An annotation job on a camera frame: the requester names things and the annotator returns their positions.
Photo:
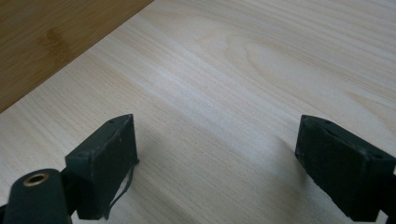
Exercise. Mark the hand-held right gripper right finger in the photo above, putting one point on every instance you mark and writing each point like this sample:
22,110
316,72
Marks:
345,174

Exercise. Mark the brown wooden board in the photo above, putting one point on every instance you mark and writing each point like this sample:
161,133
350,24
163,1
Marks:
53,40

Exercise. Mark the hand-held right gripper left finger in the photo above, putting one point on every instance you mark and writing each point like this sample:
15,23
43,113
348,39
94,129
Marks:
102,169

